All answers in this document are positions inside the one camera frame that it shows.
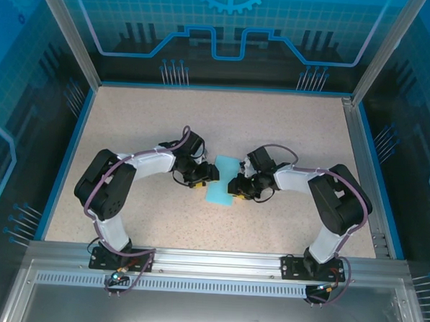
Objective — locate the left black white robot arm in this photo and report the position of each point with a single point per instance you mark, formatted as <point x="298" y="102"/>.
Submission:
<point x="119" y="192"/>

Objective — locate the aluminium frame post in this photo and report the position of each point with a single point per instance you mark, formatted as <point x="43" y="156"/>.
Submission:
<point x="72" y="34"/>
<point x="386" y="51"/>

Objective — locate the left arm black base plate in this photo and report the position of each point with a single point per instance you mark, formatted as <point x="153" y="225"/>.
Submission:
<point x="141" y="261"/>

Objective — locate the aluminium mounting rail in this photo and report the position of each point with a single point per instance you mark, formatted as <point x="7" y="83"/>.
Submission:
<point x="213" y="262"/>

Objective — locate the light blue cloth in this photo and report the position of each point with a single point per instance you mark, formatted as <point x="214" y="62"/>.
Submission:
<point x="227" y="167"/>

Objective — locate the blue gear print panel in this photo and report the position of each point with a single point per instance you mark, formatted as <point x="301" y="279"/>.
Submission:
<point x="136" y="5"/>

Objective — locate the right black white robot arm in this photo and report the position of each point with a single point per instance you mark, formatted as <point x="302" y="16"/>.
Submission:
<point x="342" y="211"/>

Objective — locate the blue table edge strip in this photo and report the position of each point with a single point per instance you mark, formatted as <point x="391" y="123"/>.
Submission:
<point x="69" y="160"/>
<point x="379" y="177"/>
<point x="222" y="89"/>

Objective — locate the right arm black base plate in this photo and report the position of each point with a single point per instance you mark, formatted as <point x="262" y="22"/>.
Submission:
<point x="290" y="267"/>

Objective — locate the grey sheet metal cover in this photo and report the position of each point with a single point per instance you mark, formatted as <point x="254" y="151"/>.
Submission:
<point x="207" y="312"/>

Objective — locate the aluminium side rail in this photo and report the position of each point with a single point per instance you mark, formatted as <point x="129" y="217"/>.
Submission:
<point x="365" y="176"/>

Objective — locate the blue printed side panel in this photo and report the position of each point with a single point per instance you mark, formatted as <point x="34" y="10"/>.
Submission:
<point x="15" y="121"/>
<point x="418" y="143"/>

